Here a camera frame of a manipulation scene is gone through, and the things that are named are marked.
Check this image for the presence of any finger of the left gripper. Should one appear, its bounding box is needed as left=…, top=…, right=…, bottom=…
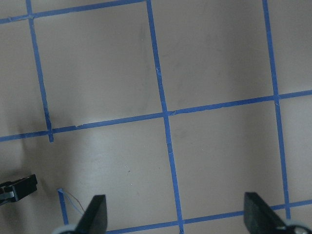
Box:
left=0, top=174, right=38, bottom=202

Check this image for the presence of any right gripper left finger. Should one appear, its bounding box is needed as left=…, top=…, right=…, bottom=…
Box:
left=74, top=195, right=108, bottom=234

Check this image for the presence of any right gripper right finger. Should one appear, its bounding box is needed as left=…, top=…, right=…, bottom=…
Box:
left=243, top=192, right=290, bottom=234

